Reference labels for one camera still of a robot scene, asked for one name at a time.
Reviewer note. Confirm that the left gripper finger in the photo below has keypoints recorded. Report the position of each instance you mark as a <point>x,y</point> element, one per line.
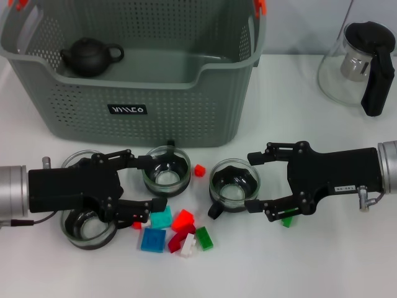
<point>133,209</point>
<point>124,158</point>

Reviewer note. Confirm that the orange-red sloped brick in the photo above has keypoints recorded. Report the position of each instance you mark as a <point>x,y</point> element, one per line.
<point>182,219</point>

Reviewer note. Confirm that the tiny red brick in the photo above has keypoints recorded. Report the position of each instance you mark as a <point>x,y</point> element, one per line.
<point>137,225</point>

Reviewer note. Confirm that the bright green brick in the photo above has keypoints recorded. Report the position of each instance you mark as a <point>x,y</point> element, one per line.
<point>287,222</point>

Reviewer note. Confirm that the grey perforated storage bin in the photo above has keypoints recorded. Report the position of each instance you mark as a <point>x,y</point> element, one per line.
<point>155,108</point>

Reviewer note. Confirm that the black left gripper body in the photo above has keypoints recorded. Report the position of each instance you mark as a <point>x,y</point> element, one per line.
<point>62,189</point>

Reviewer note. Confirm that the dark green brick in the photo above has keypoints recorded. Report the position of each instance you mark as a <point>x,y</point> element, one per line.
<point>204,239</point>

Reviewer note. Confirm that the teal square brick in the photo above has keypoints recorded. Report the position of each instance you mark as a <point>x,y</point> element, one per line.
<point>162,218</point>

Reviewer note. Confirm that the small red cube block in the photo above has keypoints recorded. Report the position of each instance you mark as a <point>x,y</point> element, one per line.
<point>200,170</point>

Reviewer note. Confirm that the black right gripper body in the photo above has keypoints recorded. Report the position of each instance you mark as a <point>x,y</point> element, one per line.
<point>335,170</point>

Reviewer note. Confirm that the dark red curved brick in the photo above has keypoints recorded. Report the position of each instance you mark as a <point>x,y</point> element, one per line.
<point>175,242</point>

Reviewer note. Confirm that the white stepped brick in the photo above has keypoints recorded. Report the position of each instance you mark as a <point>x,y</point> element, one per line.
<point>188,247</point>

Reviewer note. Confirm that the blue flat square plate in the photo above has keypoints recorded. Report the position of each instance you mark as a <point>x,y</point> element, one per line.
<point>152,240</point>

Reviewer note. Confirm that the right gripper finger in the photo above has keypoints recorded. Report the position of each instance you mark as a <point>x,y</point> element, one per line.
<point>279,206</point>
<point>279,152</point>

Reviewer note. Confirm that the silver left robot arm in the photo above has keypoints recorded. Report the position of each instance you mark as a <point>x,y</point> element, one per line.
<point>12,192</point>

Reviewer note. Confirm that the black clay teapot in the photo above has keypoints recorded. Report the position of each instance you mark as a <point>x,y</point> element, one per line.
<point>87,57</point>

